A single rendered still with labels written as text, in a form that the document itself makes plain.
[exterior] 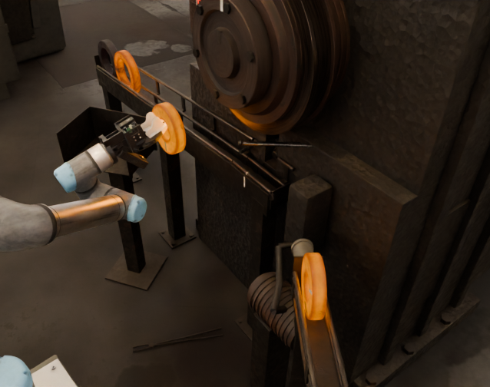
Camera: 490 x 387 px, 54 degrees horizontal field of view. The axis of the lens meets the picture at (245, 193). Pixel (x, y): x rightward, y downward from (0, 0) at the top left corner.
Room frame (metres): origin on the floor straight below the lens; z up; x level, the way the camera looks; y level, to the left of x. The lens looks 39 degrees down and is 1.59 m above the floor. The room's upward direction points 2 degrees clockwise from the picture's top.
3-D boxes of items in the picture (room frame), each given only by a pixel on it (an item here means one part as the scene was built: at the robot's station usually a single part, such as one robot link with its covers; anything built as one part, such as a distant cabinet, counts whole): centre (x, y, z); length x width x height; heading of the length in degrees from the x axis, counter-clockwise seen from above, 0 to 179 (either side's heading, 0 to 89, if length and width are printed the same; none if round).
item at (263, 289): (0.86, -0.12, 0.27); 0.22 x 0.13 x 0.53; 38
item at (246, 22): (1.14, 0.05, 1.11); 0.28 x 0.06 x 0.28; 38
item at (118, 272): (1.43, 0.49, 0.36); 0.26 x 0.20 x 0.72; 73
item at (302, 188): (1.02, -0.18, 0.68); 0.11 x 0.08 x 0.24; 128
